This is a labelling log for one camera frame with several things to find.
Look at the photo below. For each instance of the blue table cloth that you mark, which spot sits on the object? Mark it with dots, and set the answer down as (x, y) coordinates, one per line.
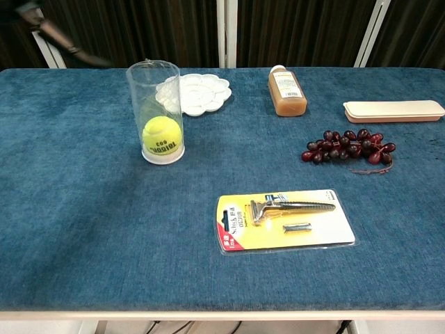
(87, 208)

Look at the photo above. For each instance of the white partition frame post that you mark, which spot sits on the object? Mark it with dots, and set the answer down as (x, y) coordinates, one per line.
(227, 35)
(52, 55)
(373, 35)

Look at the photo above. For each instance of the white flower-shaped paint palette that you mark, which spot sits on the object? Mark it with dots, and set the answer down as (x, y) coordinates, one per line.
(205, 94)

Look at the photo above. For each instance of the dark pleated curtain panel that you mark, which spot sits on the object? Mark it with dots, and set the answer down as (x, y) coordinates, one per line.
(302, 31)
(156, 31)
(14, 45)
(417, 35)

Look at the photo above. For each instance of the brown liquid bottle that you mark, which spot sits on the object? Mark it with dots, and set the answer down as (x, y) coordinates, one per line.
(288, 94)

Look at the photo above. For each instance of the clear plastic tube cup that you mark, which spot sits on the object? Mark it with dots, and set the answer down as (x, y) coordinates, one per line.
(153, 90)

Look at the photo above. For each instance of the dark red grape bunch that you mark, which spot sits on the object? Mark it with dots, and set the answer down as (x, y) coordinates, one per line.
(347, 146)

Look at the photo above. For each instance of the yellow razor blister pack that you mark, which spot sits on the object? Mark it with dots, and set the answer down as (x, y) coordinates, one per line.
(285, 222)

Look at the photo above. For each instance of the beige oblong lidded case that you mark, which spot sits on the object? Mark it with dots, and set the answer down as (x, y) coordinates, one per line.
(393, 111)

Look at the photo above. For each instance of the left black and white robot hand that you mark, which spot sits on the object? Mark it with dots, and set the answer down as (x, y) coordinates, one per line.
(59, 33)

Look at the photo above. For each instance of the yellow ball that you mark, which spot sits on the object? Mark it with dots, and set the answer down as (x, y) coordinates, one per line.
(162, 136)

